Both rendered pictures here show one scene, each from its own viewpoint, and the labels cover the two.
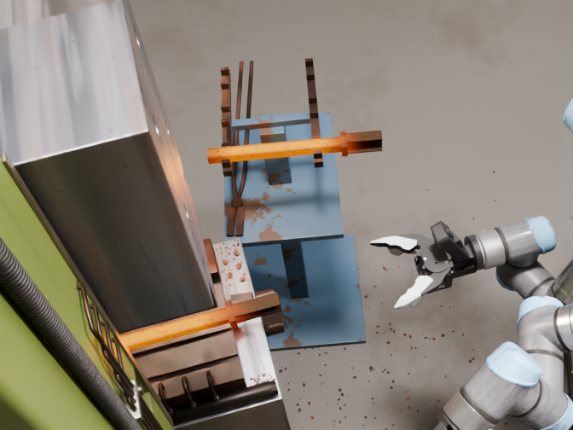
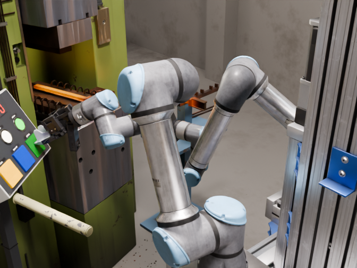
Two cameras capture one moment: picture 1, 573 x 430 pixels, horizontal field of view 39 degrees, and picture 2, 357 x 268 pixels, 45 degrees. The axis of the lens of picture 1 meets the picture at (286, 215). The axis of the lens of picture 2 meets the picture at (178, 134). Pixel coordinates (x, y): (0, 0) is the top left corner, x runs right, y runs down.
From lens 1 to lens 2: 1.57 m
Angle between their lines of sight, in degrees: 41
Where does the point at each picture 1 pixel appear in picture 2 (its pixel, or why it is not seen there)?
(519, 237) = (194, 127)
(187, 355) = (64, 101)
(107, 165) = not seen: outside the picture
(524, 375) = (101, 96)
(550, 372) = (121, 120)
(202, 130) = (217, 163)
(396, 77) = not seen: hidden behind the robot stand
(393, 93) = not seen: hidden behind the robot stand
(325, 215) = (181, 145)
